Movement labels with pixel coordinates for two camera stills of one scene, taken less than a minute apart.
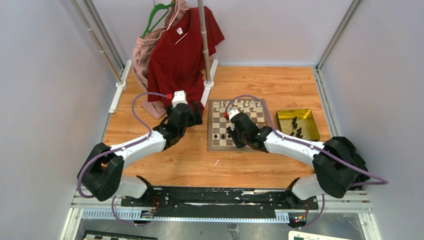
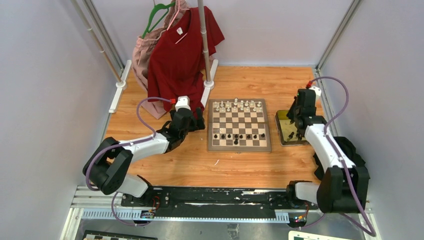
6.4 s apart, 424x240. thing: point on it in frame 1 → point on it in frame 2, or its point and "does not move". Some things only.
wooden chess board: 219,140 does not move
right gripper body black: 240,140 → 293,111
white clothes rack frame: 122,84 does not move
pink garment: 141,50 does not move
